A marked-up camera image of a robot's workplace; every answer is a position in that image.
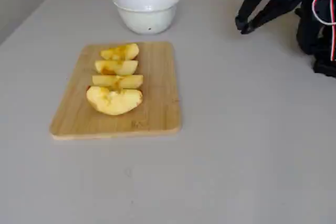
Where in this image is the large apple slice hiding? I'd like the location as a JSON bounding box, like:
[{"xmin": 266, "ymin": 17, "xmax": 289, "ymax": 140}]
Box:
[{"xmin": 86, "ymin": 86, "xmax": 144, "ymax": 116}]

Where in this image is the white and red servo wire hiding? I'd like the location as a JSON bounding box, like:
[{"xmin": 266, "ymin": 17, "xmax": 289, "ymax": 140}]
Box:
[{"xmin": 311, "ymin": 0, "xmax": 336, "ymax": 62}]

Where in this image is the white bowl with butterfly print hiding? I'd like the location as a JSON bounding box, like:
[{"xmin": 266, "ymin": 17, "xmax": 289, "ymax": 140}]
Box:
[{"xmin": 112, "ymin": 0, "xmax": 181, "ymax": 35}]

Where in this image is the small apple slice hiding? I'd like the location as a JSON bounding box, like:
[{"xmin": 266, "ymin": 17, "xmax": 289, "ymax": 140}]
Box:
[{"xmin": 100, "ymin": 43, "xmax": 140, "ymax": 61}]

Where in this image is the wooden cutting board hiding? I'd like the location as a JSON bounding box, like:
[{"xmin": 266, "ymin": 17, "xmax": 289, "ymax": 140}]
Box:
[{"xmin": 49, "ymin": 41, "xmax": 183, "ymax": 141}]

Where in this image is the apple slice with red skin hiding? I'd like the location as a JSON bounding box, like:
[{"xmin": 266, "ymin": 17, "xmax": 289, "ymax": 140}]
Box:
[{"xmin": 94, "ymin": 59, "xmax": 139, "ymax": 76}]

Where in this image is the narrow apple slice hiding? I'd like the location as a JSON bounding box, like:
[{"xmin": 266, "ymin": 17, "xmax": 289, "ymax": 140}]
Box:
[{"xmin": 91, "ymin": 74, "xmax": 144, "ymax": 90}]

